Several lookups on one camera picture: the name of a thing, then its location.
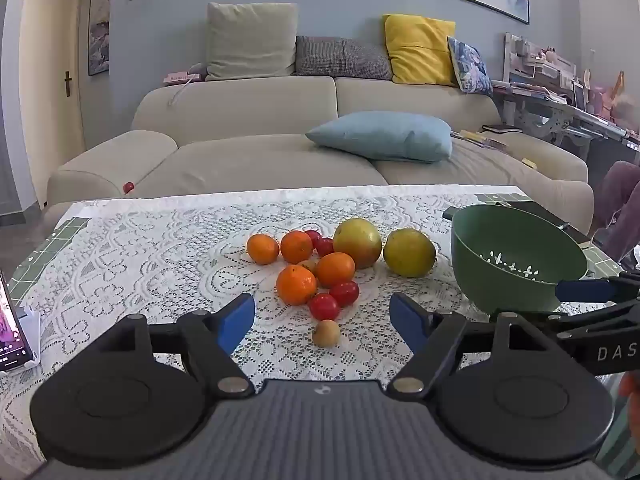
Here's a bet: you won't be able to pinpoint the smartphone with lit screen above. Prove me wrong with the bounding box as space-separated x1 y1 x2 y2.
0 269 36 373

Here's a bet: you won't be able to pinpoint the grey checked cushion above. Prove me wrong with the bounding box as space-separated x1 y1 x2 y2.
295 35 393 81

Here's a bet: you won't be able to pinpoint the yellow cushion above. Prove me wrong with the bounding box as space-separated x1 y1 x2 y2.
382 14 458 86

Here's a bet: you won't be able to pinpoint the white cable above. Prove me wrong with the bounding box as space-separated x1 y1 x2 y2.
167 79 195 107

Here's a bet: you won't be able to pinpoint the narrow framed wall picture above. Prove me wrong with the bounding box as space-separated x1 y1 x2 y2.
87 0 116 77

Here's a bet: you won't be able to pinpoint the yellow-green apple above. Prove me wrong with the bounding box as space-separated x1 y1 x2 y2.
383 228 437 279

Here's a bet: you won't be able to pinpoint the beige sofa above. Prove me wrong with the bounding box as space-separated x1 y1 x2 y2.
46 76 593 233

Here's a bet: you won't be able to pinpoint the white lace tablecloth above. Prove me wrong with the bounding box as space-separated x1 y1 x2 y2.
0 185 601 476

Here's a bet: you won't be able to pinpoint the cream door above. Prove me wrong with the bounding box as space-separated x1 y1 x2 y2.
17 0 86 211

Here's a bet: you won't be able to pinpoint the green colander bowl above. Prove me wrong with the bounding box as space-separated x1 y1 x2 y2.
451 203 589 313

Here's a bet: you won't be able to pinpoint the cluttered study desk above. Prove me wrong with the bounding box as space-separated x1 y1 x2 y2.
492 32 640 171

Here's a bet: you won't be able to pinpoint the small orange mandarin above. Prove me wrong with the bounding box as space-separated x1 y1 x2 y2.
280 230 314 265
276 264 319 307
316 252 357 289
246 233 281 266

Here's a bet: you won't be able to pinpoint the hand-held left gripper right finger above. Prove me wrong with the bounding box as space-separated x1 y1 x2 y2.
389 292 551 400

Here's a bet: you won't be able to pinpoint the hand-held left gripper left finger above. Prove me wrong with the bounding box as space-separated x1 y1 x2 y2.
95 293 257 400

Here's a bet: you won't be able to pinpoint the blue floral cushion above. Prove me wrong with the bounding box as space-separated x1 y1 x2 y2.
446 36 495 96

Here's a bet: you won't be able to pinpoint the reddish green apple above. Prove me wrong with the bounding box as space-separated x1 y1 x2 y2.
333 217 383 270

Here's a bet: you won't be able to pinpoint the beige cushion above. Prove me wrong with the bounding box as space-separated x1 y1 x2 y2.
205 2 299 81

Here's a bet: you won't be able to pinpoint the person's purple trouser leg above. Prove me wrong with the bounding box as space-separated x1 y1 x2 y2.
590 160 640 266

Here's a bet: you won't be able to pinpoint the white phone stand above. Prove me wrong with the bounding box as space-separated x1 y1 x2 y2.
17 307 42 367

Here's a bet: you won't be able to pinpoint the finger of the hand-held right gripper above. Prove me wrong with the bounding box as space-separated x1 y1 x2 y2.
520 299 640 339
555 271 640 306

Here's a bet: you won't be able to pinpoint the person's right hand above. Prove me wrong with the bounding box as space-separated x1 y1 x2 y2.
619 374 640 439

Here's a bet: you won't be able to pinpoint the yellow books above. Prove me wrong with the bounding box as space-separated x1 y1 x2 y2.
450 130 511 153

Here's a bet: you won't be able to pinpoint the light blue cushion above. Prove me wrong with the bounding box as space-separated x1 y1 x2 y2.
305 111 453 163

